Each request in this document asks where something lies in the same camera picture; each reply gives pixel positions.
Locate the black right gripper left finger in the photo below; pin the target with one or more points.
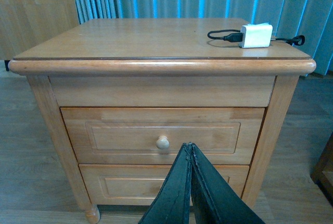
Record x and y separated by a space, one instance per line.
172 204

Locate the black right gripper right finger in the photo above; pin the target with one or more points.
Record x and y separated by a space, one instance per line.
214 201

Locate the wooden drawer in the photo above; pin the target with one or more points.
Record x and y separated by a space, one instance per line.
129 135
123 184

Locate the round wooden drawer knob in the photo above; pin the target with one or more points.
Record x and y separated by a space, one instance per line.
162 143

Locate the dark wooden furniture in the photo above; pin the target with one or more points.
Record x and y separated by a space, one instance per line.
322 171

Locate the wooden nightstand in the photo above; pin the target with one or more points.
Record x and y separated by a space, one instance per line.
161 63

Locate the white power adapter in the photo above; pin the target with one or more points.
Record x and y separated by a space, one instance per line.
256 35

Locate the grey pleated curtain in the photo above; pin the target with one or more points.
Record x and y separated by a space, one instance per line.
311 18

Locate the large wooden cabinet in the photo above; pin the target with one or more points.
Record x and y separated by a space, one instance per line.
27 23

